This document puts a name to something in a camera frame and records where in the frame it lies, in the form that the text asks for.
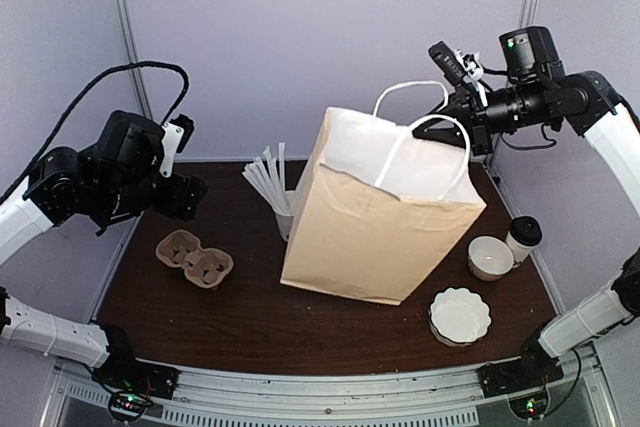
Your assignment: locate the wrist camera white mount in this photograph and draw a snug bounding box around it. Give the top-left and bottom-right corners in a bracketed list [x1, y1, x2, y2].
[159, 114, 195, 178]
[428, 41, 488, 107]

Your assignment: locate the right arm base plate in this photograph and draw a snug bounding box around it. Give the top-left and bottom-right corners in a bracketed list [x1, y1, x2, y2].
[476, 357, 564, 398]

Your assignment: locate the white cup holding straws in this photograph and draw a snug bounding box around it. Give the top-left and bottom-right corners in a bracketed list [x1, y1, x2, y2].
[275, 212, 294, 242]

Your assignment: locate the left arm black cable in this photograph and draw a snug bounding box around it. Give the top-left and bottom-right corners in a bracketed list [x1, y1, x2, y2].
[0, 60, 191, 198]

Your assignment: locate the brown paper bag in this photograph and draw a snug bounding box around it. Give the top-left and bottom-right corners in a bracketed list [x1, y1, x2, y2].
[280, 107, 486, 306]

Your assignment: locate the white scalloped dish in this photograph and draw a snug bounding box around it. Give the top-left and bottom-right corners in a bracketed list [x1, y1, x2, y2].
[428, 287, 492, 347]

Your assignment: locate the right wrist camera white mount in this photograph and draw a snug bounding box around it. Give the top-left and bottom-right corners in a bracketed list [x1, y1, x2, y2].
[428, 41, 488, 107]

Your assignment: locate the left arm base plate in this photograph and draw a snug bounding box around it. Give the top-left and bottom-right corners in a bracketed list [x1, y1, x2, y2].
[91, 358, 179, 400]

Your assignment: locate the cardboard cup carrier tray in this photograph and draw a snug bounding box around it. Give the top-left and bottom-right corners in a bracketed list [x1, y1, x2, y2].
[155, 229, 234, 290]

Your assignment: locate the white round bowl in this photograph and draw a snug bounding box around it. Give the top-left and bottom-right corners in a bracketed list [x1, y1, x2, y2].
[467, 236, 514, 282]

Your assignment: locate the white paper coffee cup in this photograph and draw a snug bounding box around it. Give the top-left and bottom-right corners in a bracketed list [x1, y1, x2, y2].
[505, 231, 537, 268]

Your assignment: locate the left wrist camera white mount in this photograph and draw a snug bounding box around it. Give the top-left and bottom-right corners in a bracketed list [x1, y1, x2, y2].
[159, 114, 195, 178]

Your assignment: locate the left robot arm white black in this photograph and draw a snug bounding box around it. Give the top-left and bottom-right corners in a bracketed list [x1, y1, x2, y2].
[1, 111, 207, 391]

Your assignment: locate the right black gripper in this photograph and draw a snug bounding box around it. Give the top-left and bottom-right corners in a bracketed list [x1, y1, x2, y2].
[412, 79, 551, 157]

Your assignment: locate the black plastic cup lid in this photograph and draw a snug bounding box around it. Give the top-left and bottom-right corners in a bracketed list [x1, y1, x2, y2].
[508, 216, 543, 247]

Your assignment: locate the aluminium front rail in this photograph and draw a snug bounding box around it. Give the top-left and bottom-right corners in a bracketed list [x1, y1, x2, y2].
[49, 331, 609, 427]

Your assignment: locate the left aluminium corner post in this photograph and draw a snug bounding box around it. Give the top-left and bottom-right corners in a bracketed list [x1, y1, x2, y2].
[114, 0, 153, 119]

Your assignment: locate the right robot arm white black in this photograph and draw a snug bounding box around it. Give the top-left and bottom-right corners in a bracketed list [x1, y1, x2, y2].
[412, 26, 639, 389]

